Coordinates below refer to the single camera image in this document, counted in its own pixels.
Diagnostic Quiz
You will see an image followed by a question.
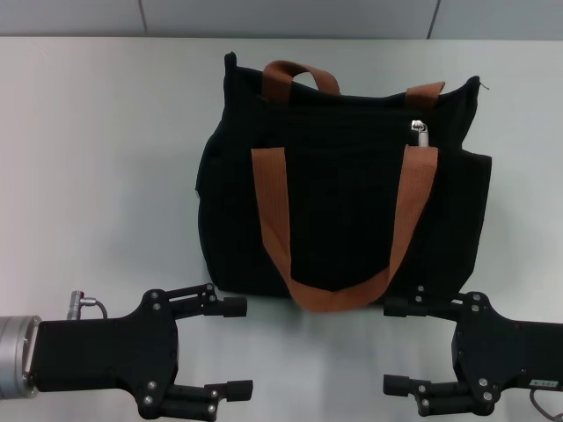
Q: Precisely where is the right gripper cable with connector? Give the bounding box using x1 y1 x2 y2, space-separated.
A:
527 389 563 418

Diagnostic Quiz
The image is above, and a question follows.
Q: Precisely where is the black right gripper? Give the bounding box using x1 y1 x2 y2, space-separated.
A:
382 285 563 417

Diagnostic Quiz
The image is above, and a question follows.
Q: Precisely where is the black bag with brown handles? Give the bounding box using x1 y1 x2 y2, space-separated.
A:
194 51 493 314

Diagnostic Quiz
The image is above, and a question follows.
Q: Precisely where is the metal zipper pull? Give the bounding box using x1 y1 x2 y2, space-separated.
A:
411 119 431 149

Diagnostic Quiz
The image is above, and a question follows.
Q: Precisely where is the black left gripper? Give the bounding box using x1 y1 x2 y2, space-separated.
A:
26 283 254 418

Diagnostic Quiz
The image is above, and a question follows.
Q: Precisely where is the gripper cable with connector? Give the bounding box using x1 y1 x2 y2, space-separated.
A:
527 389 563 418
65 288 108 321

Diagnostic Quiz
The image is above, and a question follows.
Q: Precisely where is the left gripper cable with connector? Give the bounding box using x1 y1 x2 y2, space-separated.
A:
65 288 108 321

